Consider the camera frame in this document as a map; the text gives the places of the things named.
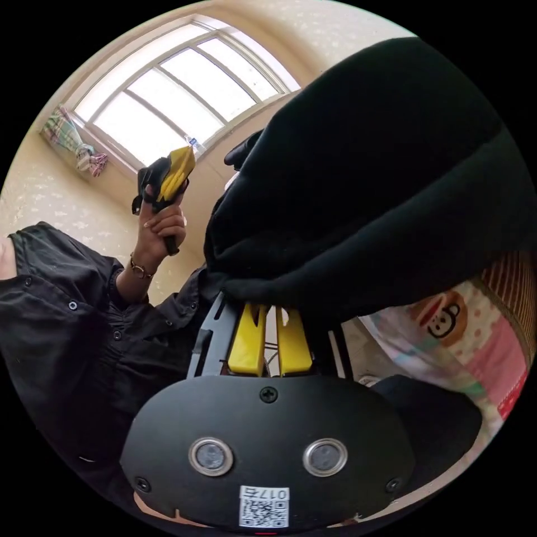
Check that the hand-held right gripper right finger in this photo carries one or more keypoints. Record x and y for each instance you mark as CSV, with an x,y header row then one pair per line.
x,y
294,346

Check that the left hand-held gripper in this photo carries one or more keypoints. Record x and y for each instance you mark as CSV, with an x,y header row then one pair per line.
x,y
152,178

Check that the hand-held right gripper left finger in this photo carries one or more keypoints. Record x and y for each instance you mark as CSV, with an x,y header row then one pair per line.
x,y
247,342

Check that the black long pants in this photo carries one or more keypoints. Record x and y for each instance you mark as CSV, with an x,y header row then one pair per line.
x,y
377,168

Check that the person's left forearm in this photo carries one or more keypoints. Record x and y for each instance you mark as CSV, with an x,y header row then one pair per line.
x,y
135,282

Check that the person's left hand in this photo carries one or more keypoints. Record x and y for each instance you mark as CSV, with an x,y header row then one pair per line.
x,y
161,233

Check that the person's right hand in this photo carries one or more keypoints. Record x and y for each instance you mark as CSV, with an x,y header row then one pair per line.
x,y
147,508

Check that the window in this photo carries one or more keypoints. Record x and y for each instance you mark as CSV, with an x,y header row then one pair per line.
x,y
168,96

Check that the plaid tied curtain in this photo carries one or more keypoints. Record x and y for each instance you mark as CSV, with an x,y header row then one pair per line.
x,y
79,144

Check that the person's body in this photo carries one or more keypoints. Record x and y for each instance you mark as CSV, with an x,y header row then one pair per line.
x,y
63,335

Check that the bed with printed sheet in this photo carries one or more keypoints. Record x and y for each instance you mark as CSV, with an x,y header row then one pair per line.
x,y
482,356

